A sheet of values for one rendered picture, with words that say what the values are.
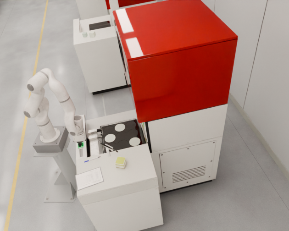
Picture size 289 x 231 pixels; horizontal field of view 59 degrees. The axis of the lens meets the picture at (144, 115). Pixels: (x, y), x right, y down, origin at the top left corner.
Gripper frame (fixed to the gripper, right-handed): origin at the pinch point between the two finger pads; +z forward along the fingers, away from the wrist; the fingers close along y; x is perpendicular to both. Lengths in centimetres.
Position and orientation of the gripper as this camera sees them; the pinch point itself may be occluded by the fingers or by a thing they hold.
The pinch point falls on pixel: (80, 144)
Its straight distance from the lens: 235.1
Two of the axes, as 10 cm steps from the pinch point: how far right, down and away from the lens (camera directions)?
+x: 2.1, 6.7, -7.1
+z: -1.0, 7.4, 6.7
